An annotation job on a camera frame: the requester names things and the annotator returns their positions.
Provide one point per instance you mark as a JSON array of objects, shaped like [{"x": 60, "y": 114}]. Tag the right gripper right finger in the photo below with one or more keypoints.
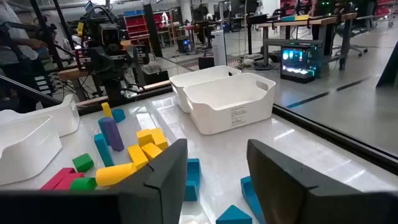
[{"x": 289, "y": 199}]

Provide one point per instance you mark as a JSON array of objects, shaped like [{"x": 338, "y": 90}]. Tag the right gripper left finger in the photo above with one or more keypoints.
[{"x": 161, "y": 186}]

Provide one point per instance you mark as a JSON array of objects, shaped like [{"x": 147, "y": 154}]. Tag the blue bar block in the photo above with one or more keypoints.
[
  {"x": 103, "y": 151},
  {"x": 101, "y": 126}
]

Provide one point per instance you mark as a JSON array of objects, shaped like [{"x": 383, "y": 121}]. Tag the purple bar block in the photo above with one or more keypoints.
[{"x": 113, "y": 135}]

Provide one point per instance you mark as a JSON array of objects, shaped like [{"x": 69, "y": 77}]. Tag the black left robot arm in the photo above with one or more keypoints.
[{"x": 107, "y": 84}]

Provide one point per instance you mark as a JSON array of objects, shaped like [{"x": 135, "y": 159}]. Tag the red storage shelf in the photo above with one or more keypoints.
[{"x": 136, "y": 28}]

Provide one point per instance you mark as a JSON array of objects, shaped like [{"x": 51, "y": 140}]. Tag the yellow cylinder block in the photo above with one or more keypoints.
[{"x": 115, "y": 174}]

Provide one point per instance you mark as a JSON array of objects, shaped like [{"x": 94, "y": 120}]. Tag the black column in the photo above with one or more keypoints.
[{"x": 152, "y": 28}]

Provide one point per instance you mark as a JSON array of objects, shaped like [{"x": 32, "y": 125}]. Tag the blue triangle block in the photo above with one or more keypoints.
[{"x": 234, "y": 216}]

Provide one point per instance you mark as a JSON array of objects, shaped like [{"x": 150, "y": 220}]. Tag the white plastic bin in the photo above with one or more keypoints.
[
  {"x": 199, "y": 77},
  {"x": 62, "y": 118},
  {"x": 217, "y": 109},
  {"x": 28, "y": 155}
]

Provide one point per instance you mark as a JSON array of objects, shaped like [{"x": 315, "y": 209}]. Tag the green cube block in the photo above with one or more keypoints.
[{"x": 83, "y": 162}]

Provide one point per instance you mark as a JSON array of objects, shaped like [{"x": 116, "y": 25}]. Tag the black floor box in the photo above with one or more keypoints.
[{"x": 206, "y": 62}]

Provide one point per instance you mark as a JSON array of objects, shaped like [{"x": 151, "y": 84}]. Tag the person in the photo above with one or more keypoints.
[{"x": 12, "y": 46}]

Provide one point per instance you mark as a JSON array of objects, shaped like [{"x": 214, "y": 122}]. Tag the computer case with lights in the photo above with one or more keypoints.
[{"x": 300, "y": 63}]

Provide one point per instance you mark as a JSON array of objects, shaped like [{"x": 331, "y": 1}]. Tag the black slanted panel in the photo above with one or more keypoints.
[{"x": 390, "y": 67}]

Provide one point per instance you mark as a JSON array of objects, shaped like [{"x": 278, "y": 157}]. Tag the wooden top desk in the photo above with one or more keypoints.
[{"x": 311, "y": 21}]

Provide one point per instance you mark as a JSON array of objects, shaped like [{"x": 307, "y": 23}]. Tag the black office chair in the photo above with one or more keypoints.
[{"x": 354, "y": 28}]

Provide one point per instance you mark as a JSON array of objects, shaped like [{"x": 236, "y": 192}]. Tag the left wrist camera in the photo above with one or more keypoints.
[{"x": 110, "y": 35}]

